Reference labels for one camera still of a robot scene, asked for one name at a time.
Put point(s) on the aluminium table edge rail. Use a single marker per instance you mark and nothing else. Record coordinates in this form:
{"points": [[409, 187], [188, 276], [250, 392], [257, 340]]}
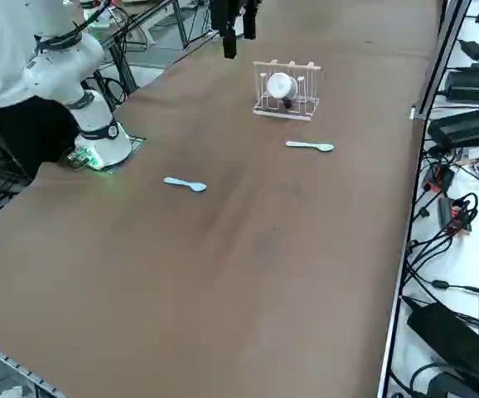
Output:
{"points": [[15, 365]]}

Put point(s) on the black orange plug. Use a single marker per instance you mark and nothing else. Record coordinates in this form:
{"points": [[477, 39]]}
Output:
{"points": [[457, 219]]}

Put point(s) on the large black power adapter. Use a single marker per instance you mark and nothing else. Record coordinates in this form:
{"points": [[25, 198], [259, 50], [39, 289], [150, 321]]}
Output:
{"points": [[451, 331]]}

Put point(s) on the black aluminium frame strut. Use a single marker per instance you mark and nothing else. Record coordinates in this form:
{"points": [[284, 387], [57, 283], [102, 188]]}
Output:
{"points": [[123, 66]]}

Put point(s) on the white cup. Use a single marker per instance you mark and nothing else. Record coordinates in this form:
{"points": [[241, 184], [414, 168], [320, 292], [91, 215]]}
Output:
{"points": [[281, 85]]}

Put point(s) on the blue plastic spoon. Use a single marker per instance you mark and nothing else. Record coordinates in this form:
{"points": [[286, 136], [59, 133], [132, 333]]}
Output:
{"points": [[183, 182]]}

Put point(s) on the black orange power strip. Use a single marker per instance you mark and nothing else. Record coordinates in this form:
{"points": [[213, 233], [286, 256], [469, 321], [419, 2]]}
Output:
{"points": [[438, 178]]}

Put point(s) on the aluminium upright post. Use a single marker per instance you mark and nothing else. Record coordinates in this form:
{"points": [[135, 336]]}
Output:
{"points": [[441, 54]]}

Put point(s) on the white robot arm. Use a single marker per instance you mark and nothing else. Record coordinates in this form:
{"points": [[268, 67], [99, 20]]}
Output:
{"points": [[98, 16], [94, 120]]}

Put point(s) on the black ribbed power adapter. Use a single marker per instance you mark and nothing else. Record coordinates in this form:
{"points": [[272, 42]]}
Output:
{"points": [[463, 126]]}

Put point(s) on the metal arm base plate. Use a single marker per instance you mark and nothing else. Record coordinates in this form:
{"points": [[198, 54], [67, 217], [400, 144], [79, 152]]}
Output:
{"points": [[138, 142]]}

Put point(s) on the green plastic spoon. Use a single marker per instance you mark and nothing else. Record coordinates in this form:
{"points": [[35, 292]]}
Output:
{"points": [[306, 145]]}

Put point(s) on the small black power adapter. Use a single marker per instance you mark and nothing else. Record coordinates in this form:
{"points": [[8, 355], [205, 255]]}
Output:
{"points": [[473, 49]]}

